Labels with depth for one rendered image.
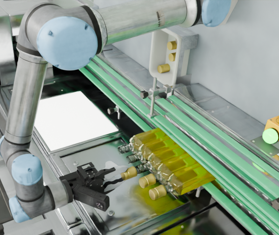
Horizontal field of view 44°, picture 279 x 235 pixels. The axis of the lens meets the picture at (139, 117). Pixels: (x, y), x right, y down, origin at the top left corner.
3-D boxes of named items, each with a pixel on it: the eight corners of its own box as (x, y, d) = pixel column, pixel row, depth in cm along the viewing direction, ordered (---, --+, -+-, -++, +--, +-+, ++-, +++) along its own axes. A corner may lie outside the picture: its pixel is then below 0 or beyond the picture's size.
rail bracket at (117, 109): (131, 112, 163) (106, 119, 156) (132, 100, 159) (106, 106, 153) (135, 116, 160) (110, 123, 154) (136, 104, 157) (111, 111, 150)
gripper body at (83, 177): (93, 160, 110) (57, 172, 104) (105, 176, 104) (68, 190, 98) (93, 177, 114) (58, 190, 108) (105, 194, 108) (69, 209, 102)
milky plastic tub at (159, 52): (164, 70, 153) (147, 73, 149) (170, 20, 141) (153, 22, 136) (189, 86, 141) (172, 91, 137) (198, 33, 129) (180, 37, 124)
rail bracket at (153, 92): (163, 110, 138) (137, 118, 131) (168, 72, 128) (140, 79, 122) (167, 114, 135) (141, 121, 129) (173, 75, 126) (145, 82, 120)
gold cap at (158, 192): (166, 187, 104) (154, 192, 102) (166, 197, 106) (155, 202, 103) (159, 182, 107) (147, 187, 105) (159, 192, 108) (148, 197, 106)
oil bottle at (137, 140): (172, 133, 137) (126, 148, 127) (173, 121, 134) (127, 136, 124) (181, 140, 133) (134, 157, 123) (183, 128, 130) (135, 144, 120)
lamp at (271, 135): (265, 136, 105) (258, 139, 103) (269, 124, 102) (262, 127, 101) (277, 145, 102) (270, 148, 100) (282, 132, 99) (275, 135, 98)
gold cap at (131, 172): (131, 172, 115) (119, 176, 113) (132, 163, 113) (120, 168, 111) (137, 178, 112) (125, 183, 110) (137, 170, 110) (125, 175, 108)
